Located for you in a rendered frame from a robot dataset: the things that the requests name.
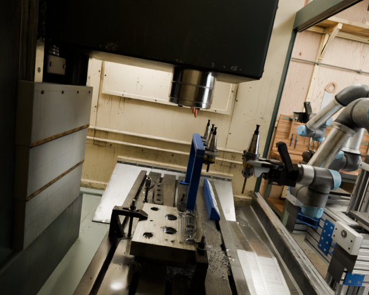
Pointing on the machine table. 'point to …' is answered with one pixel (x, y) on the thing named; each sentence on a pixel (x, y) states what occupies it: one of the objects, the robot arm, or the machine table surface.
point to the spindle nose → (192, 88)
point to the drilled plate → (156, 242)
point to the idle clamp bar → (158, 194)
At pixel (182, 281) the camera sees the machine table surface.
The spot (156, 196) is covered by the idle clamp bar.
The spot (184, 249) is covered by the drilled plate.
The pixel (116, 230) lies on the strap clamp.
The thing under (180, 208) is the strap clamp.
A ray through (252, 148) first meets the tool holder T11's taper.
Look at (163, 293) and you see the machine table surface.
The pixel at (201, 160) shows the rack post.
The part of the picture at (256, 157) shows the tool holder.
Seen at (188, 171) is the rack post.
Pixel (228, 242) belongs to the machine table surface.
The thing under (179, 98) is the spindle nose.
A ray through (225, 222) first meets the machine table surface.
